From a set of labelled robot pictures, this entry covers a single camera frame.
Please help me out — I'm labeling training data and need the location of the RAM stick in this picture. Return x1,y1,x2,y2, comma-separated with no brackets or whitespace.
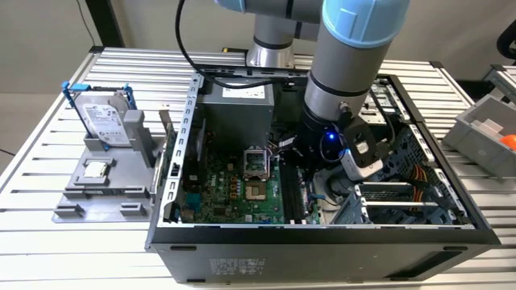
296,167,308,220
80,189,124,196

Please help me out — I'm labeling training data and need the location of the metal socket cover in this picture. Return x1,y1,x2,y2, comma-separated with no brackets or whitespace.
242,146,270,179

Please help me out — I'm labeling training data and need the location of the CPU socket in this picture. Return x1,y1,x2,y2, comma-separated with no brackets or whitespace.
244,178,268,202

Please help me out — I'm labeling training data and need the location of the grey power supply unit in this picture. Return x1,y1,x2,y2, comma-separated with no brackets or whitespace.
196,77,276,152

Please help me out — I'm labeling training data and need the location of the metal drive cage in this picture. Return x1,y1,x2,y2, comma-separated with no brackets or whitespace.
357,77,404,129

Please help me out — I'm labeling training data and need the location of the metal disk bay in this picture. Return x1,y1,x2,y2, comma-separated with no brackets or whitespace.
333,180,442,225

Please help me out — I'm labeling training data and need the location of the green motherboard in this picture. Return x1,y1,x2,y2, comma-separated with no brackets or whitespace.
180,149,322,225

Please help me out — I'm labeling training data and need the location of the black PC case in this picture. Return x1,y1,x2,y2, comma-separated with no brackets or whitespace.
144,62,501,285

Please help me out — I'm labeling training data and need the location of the grey plastic bin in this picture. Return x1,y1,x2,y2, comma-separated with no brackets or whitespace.
441,94,516,179

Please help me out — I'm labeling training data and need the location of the white block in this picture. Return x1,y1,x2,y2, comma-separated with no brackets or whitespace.
470,119,505,137

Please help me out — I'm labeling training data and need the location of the grey parts rack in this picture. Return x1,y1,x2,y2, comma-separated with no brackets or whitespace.
50,110,162,224

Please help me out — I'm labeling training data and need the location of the metal slat side table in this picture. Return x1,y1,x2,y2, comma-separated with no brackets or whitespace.
481,63,516,105

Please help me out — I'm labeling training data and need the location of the silver hard disk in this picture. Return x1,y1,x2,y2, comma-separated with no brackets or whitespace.
76,90,132,149

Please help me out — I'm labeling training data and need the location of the silver CPU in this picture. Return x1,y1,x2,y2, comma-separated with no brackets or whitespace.
82,162,109,179

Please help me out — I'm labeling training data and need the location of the black office chair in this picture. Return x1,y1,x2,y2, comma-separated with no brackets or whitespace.
496,21,516,63

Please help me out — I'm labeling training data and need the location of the blue disk carrier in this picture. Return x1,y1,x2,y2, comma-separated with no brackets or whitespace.
60,81,137,152

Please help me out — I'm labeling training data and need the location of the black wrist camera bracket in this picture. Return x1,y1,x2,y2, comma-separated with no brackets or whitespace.
344,120,380,158

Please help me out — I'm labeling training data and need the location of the black wire loop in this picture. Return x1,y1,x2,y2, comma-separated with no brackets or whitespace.
325,178,357,209

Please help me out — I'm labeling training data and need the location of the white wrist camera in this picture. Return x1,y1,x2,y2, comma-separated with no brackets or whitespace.
340,149,384,179

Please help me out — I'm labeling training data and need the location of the red yellow wire bundle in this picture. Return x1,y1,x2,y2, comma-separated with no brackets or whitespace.
405,165,430,212

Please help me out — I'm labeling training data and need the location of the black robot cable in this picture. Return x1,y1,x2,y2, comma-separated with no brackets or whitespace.
174,0,310,90

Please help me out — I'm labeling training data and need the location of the black frame post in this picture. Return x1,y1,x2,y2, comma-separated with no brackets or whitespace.
82,0,126,48

